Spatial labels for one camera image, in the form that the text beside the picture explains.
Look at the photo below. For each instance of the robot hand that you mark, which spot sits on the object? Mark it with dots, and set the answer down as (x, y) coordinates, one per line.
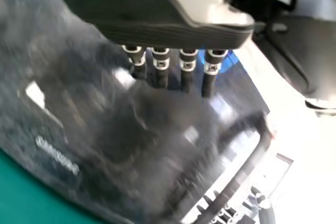
(147, 9)

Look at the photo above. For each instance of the black oven with glass door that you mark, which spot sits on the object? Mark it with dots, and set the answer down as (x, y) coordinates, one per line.
(110, 134)

